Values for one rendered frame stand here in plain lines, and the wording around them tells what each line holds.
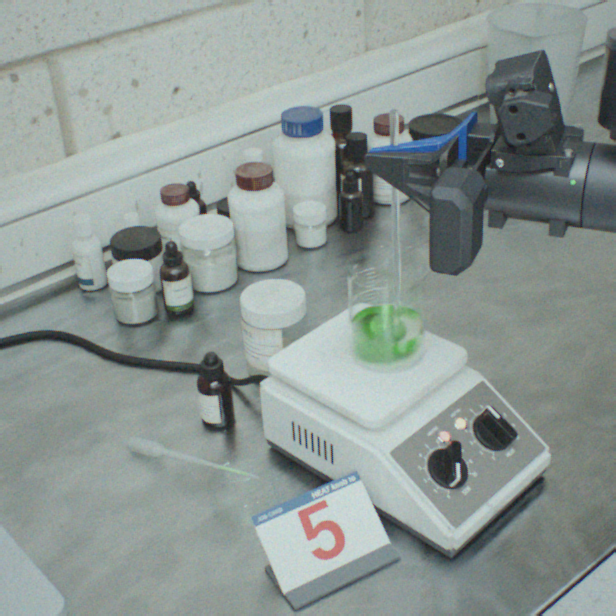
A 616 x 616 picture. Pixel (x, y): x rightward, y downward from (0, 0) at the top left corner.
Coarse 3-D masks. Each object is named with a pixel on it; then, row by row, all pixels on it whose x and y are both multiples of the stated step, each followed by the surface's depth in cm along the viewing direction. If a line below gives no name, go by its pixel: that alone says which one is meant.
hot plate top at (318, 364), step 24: (312, 336) 84; (336, 336) 84; (432, 336) 83; (288, 360) 81; (312, 360) 81; (336, 360) 81; (432, 360) 81; (456, 360) 80; (312, 384) 79; (336, 384) 78; (360, 384) 78; (384, 384) 78; (408, 384) 78; (432, 384) 78; (336, 408) 77; (360, 408) 76; (384, 408) 76
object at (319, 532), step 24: (312, 504) 75; (336, 504) 76; (360, 504) 76; (264, 528) 73; (288, 528) 74; (312, 528) 74; (336, 528) 75; (360, 528) 76; (288, 552) 73; (312, 552) 74; (336, 552) 74; (288, 576) 73
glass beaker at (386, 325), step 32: (352, 256) 79; (384, 256) 80; (416, 256) 79; (352, 288) 77; (384, 288) 75; (416, 288) 76; (352, 320) 79; (384, 320) 76; (416, 320) 78; (352, 352) 80; (384, 352) 78; (416, 352) 79
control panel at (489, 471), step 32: (480, 384) 81; (448, 416) 79; (512, 416) 81; (416, 448) 76; (480, 448) 78; (512, 448) 79; (544, 448) 80; (416, 480) 74; (480, 480) 76; (448, 512) 74
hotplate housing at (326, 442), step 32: (288, 384) 82; (448, 384) 81; (288, 416) 81; (320, 416) 79; (416, 416) 78; (288, 448) 83; (320, 448) 80; (352, 448) 77; (384, 448) 75; (384, 480) 76; (512, 480) 78; (384, 512) 78; (416, 512) 74; (480, 512) 75; (448, 544) 73
